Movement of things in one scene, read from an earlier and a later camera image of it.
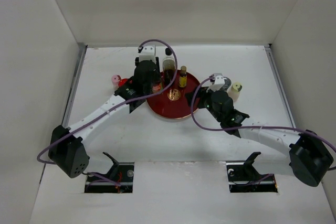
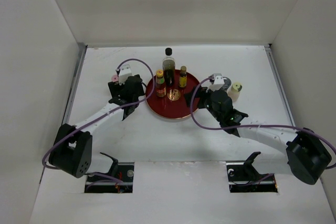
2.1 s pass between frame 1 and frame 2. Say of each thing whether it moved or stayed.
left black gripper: moved
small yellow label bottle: stayed
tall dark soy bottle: stayed
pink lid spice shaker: stayed
